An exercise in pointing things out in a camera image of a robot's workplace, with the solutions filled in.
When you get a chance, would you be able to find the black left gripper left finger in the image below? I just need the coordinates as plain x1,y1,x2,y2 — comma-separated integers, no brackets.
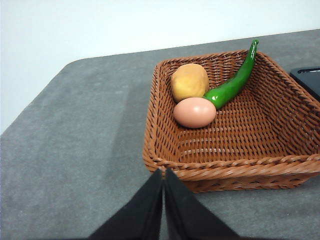
87,169,163,240

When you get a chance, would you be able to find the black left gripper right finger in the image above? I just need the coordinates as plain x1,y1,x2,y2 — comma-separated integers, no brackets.
164,167,241,240

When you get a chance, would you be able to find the brown wicker basket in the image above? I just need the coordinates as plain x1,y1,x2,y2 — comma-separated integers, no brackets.
142,49,320,194

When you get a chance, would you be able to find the light brown egg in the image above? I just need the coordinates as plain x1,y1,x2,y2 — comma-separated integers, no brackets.
173,97,217,129

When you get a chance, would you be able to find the green chili pepper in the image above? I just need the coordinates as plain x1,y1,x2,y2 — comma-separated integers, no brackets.
202,39,260,110

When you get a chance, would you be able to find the yellow-brown potato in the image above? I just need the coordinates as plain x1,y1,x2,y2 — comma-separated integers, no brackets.
170,63,210,103

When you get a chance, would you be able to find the black rectangular tray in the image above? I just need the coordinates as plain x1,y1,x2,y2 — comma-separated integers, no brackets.
289,66,320,102

